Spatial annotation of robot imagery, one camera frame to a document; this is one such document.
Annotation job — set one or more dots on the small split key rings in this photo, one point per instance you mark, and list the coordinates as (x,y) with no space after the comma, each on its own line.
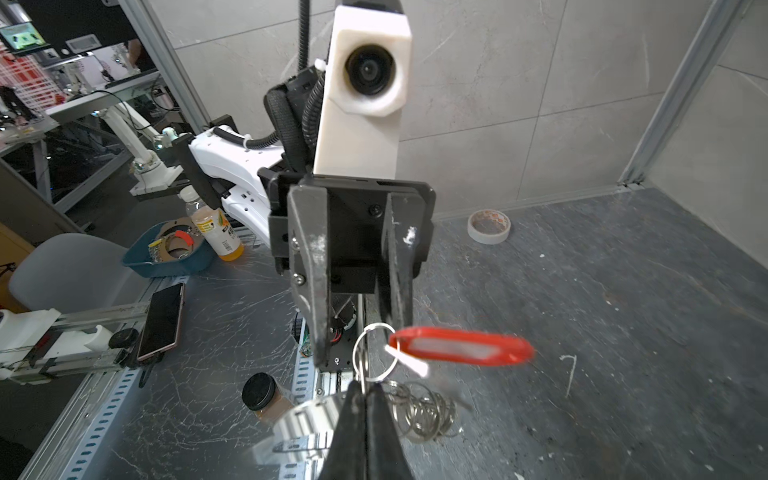
(414,402)

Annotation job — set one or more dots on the black capped jar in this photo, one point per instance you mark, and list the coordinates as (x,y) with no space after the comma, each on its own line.
(266,398)

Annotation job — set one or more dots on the red key tag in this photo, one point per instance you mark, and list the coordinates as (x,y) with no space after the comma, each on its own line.
(462,346)

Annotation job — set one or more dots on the masking tape roll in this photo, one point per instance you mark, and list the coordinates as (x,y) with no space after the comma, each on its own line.
(489,227)

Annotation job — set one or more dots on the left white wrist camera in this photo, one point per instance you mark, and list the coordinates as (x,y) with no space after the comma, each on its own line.
(365,90)

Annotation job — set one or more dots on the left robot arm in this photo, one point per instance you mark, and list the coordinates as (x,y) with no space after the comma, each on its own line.
(228,172)

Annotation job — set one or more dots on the grey office chair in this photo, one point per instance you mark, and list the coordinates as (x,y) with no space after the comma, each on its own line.
(75,272)

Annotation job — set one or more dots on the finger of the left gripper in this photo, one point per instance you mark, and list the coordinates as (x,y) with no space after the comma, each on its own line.
(309,260)
(404,232)

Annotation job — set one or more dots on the aluminium mounting rail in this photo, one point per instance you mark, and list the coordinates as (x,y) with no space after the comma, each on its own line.
(188,421)

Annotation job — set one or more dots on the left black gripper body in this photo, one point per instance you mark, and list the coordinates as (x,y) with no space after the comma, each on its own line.
(340,222)

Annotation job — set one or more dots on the teal tray with tape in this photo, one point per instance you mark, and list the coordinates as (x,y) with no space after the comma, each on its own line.
(173,248)

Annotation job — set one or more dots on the juice bottle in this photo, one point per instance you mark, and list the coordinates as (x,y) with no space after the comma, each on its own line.
(212,224)

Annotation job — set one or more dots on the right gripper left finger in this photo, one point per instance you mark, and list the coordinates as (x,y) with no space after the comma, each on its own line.
(347,454)

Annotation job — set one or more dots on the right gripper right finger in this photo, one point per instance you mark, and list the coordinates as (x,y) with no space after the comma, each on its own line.
(385,459)

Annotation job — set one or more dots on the smartphone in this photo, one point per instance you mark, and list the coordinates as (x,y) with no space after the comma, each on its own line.
(162,326)

